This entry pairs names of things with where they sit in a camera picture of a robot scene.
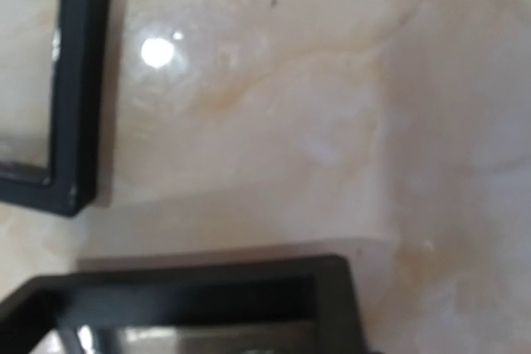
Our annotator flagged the black brooch display box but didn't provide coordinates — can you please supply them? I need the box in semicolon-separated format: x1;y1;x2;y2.
1;0;110;217

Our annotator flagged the black box with orange brooch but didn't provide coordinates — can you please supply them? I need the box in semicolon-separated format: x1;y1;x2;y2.
1;255;369;353

